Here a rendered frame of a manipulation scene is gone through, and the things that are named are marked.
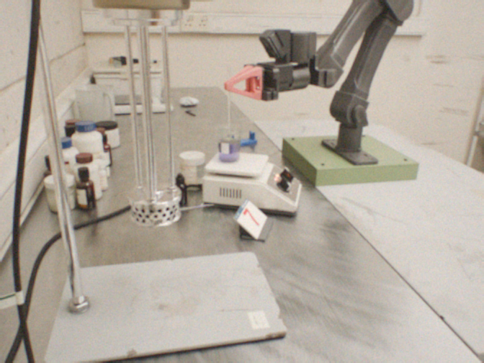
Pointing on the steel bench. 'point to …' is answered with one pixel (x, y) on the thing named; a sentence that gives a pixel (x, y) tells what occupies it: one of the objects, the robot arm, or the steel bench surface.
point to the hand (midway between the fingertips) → (228, 86)
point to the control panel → (279, 181)
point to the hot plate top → (245, 164)
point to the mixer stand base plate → (165, 309)
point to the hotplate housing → (249, 186)
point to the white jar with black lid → (110, 132)
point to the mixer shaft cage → (160, 190)
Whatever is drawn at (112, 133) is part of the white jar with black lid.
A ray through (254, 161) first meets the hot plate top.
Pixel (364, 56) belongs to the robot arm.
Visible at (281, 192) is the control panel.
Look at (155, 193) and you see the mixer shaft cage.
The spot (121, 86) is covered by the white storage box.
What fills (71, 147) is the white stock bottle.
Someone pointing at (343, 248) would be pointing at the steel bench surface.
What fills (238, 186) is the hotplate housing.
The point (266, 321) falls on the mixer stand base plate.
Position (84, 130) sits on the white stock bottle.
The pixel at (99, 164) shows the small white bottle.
